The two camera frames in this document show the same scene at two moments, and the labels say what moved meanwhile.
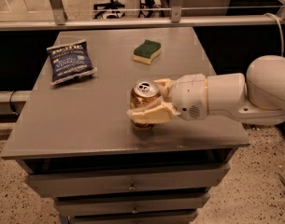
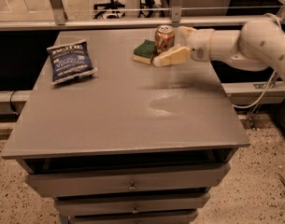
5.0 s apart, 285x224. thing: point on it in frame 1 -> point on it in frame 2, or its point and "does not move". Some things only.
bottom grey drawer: (148, 217) does not move
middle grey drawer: (131, 203) does not move
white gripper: (189, 95) -> (200, 43)
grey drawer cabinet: (78, 146) does not move
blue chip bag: (70, 61) does not move
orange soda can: (145, 93) -> (163, 38)
